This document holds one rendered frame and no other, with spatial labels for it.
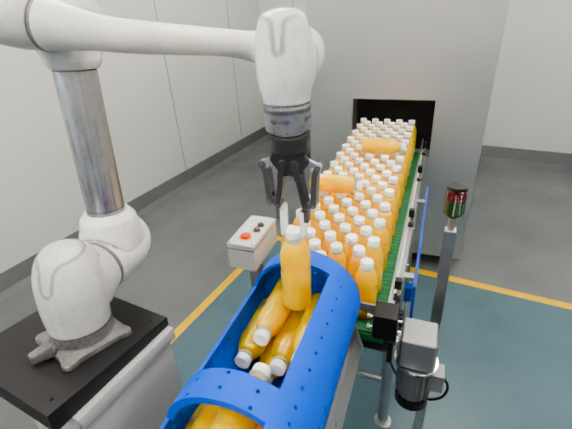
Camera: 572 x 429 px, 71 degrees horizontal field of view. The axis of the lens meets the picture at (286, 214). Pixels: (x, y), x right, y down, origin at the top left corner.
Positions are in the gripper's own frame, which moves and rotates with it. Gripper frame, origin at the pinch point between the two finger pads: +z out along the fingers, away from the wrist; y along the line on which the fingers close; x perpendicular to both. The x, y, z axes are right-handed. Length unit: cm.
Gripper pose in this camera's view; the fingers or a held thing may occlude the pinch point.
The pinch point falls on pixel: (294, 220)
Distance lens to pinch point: 87.6
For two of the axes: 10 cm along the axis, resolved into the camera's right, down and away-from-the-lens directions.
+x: 3.4, -4.8, 8.1
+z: 0.6, 8.7, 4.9
